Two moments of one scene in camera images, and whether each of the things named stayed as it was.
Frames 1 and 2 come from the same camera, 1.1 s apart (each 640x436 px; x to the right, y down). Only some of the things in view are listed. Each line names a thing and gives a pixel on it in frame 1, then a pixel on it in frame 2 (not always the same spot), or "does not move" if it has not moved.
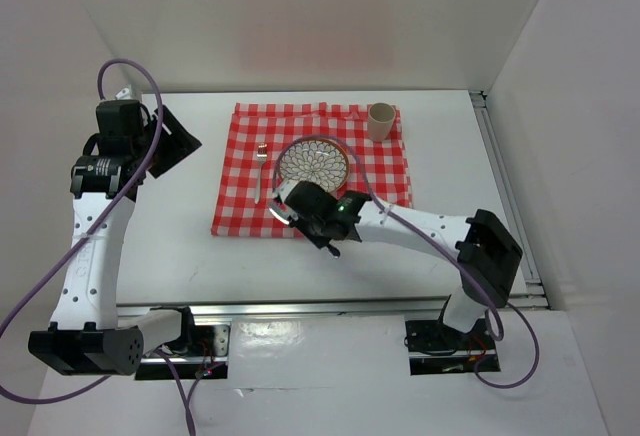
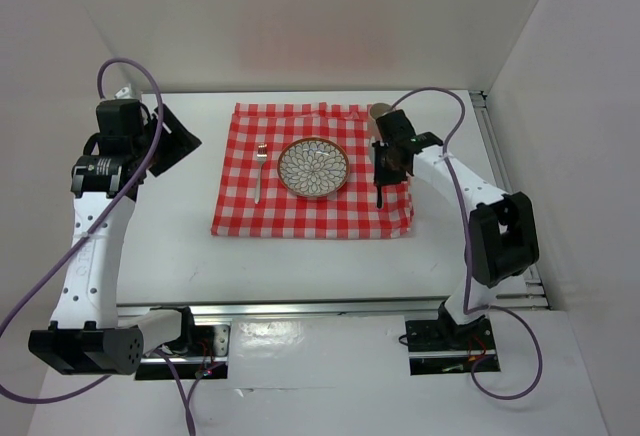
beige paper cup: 380,119 does not move
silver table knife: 284,214 -> 372,153
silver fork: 261,155 does not move
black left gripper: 179,143 does not move
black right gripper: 319,241 -> 381,176
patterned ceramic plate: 313,159 does not move
